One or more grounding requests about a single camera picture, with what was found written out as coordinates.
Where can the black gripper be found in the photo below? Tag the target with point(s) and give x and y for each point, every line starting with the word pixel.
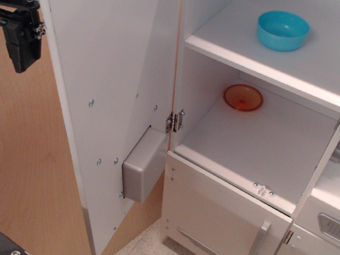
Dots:
pixel 23 31

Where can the white fridge door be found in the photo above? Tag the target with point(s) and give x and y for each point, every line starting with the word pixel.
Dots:
pixel 114 63

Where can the white toy fridge cabinet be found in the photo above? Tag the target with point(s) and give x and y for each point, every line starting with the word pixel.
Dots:
pixel 284 145

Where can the plywood board panel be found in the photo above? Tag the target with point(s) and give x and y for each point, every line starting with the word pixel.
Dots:
pixel 40 206

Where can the metal door hinge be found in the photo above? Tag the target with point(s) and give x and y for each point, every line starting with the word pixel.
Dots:
pixel 174 122

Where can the grey dispenser box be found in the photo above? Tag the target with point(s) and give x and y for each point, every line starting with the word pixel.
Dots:
pixel 144 165

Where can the orange translucent bowl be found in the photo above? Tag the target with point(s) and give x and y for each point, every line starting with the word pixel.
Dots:
pixel 242 97

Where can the blue plastic bowl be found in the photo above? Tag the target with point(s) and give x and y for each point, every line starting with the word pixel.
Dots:
pixel 282 31

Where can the white door latch catch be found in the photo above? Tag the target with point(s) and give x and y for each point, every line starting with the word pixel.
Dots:
pixel 262 190

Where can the white lower freezer door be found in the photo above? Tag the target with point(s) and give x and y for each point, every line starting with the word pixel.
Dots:
pixel 209 216

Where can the brass upper cabinet hinge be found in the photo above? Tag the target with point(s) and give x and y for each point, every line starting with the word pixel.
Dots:
pixel 287 237

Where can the grey vent panel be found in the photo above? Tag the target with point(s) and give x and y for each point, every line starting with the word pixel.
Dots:
pixel 329 226

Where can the grey lower door handle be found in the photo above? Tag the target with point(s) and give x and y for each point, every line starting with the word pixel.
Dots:
pixel 263 230

